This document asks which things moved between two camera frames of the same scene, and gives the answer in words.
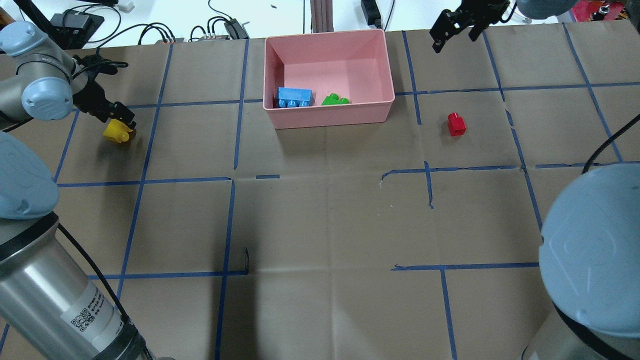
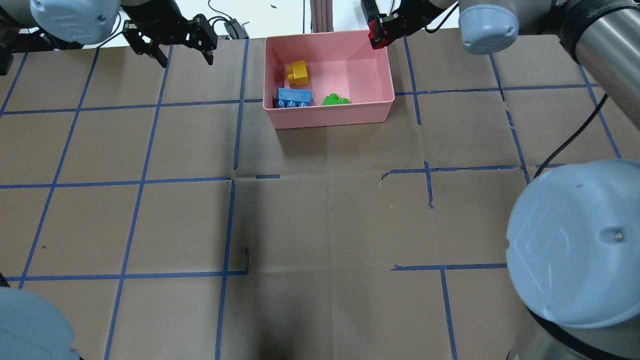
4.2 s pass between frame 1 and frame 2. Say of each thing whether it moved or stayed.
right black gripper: moved
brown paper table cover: stayed
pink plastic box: stayed
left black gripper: moved
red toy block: moved
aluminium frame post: stayed
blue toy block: stayed
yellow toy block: moved
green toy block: stayed
